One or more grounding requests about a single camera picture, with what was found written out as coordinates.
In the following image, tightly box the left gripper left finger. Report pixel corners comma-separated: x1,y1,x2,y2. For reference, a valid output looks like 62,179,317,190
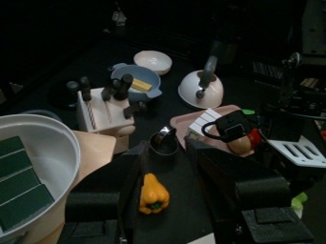
59,141,150,244

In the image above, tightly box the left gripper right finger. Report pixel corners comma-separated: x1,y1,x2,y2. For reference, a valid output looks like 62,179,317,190
183,136,315,244

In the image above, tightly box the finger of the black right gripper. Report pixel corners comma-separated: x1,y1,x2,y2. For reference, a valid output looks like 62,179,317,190
291,166,326,195

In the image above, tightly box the green toy starfruit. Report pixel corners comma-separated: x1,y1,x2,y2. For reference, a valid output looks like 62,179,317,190
290,192,310,220

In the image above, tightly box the red toy bell pepper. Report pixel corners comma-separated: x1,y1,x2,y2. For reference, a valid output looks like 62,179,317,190
247,128,263,151

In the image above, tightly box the yellow toy bell pepper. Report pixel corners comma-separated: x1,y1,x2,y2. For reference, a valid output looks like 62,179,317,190
138,173,172,215

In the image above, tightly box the white toy cooking pot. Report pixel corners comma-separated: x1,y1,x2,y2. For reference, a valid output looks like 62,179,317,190
0,113,83,244

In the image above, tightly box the red wooden toy box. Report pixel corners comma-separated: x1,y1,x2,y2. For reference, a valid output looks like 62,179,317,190
36,129,119,244

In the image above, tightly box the white ridged toy block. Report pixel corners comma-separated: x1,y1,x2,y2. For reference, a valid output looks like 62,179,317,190
186,107,223,141

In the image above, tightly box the dark green segmented slab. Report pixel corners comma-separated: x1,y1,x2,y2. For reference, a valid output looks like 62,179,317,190
0,135,58,233

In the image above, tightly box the pink serving tray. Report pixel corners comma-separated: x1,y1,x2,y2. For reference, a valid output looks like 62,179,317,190
170,104,258,158

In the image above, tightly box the white toy knife block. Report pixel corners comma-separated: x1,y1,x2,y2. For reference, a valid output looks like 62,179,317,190
75,87,138,155

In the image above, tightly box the grey bowl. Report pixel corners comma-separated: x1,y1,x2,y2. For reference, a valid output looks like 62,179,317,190
16,109,64,120

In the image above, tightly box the yellow toy butter block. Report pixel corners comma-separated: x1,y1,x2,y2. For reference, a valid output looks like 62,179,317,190
128,77,154,93

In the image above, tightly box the blue toy pot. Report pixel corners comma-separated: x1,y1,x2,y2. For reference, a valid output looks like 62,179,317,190
110,62,164,104

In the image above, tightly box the pale pink bowl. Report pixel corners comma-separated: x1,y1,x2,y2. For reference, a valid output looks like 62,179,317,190
132,50,175,77

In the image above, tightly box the small white background object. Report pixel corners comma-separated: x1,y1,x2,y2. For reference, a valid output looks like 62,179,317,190
111,9,128,29

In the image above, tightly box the white slotted camera mount plate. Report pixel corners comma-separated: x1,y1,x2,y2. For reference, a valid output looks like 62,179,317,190
266,134,326,170

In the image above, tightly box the white toy kettle grey handle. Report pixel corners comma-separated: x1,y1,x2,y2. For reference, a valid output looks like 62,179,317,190
176,39,226,111

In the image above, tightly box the small metal cup with handle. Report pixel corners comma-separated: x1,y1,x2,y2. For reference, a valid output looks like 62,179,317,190
148,126,180,157

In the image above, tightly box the grey aluminium frame post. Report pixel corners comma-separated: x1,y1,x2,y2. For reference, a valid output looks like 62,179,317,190
302,0,326,57

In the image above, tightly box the black handled toy knife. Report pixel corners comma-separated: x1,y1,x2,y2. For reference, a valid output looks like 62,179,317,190
114,73,135,102
66,80,82,94
100,78,122,103

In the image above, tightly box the toy honing steel black handle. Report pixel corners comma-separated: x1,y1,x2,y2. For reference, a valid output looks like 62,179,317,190
79,75,96,131

